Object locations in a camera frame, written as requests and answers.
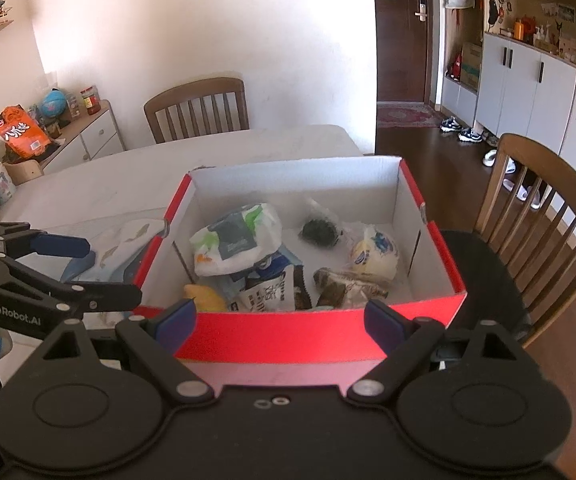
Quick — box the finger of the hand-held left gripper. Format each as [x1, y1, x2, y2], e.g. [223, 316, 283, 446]
[0, 221, 91, 257]
[0, 256, 143, 328]

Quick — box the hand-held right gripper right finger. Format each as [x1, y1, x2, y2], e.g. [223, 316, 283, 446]
[348, 299, 519, 403]

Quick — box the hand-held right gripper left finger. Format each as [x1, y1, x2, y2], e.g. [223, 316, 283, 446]
[43, 298, 216, 405]

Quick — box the yellow capybara toy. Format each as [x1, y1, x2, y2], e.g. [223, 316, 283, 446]
[183, 283, 229, 313]

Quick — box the silver foil packet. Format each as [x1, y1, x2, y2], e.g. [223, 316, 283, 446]
[313, 266, 391, 309]

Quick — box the blueberry print bread packet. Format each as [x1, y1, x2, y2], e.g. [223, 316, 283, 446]
[345, 225, 401, 283]

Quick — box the white and pink food packet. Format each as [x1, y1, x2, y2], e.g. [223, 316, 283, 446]
[230, 265, 314, 313]

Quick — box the red cardboard box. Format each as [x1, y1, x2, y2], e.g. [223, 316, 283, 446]
[132, 156, 469, 363]

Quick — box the white and green tissue pack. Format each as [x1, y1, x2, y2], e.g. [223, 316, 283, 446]
[189, 202, 284, 277]

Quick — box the clear bag of dark bits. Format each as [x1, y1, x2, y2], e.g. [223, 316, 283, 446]
[300, 197, 344, 247]

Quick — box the fish print table mat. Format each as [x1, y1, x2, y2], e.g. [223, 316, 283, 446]
[60, 217, 169, 286]

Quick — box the small open cardboard box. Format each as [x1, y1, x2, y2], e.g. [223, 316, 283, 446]
[3, 159, 45, 186]

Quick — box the white sideboard cabinet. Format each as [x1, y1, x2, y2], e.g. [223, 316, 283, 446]
[38, 99, 126, 176]

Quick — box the orange snack bag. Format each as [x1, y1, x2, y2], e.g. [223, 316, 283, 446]
[0, 105, 53, 161]

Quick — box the blue globe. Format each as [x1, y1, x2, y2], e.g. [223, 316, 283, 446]
[39, 89, 66, 121]

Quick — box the red lid jar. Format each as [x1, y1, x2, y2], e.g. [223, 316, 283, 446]
[80, 86, 101, 116]

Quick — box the wooden chair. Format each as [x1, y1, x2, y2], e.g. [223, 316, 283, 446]
[438, 132, 576, 348]
[143, 77, 250, 144]

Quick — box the patterned rug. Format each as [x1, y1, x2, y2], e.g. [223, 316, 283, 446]
[377, 102, 444, 129]

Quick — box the low white cabinet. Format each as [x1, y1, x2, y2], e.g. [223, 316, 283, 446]
[440, 77, 479, 118]

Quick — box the cardboard storage box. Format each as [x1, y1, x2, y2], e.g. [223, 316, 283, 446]
[460, 42, 484, 92]

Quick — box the brown wooden door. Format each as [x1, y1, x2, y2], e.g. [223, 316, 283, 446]
[372, 0, 441, 106]

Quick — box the white cabinet with black handles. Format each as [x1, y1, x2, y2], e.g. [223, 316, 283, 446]
[475, 32, 576, 156]

